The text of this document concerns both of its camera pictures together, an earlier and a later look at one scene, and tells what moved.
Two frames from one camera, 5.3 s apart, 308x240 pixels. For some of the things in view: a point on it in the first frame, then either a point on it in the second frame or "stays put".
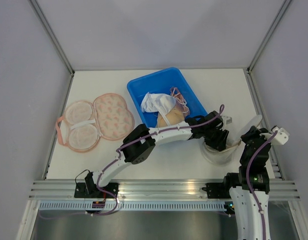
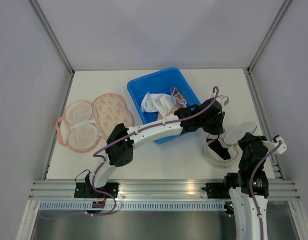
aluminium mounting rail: [154, 189] stays put
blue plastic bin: [162, 82] stays put
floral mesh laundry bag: [84, 123] stays put
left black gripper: [219, 144] to [218, 129]
